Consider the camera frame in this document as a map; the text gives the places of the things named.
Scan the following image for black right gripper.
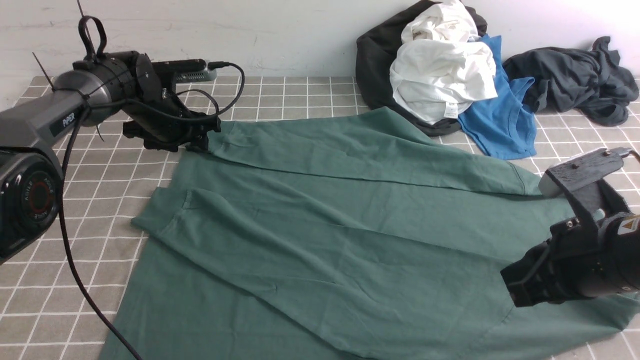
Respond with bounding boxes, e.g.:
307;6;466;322
500;219;608;308

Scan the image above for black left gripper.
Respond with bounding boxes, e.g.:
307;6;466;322
122;53;222;153

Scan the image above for green long-sleeve top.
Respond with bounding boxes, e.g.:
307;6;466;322
115;108;639;360

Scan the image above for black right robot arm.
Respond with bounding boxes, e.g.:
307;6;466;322
500;213;640;308

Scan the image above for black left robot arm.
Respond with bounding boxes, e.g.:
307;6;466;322
0;51;221;263

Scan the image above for blue t-shirt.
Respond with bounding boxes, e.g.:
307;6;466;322
458;35;537;160

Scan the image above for dark grey crumpled garment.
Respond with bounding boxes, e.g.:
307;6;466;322
502;36;639;126

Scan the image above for black garment in pile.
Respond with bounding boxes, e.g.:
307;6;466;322
355;0;488;137

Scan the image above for grey checkered tablecloth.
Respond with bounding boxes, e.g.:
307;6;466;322
0;77;639;360

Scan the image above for white crumpled shirt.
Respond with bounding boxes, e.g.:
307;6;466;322
390;0;498;125

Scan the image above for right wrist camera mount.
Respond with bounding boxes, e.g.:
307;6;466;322
538;146;634;232

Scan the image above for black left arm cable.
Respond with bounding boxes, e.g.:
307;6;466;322
57;15;246;360

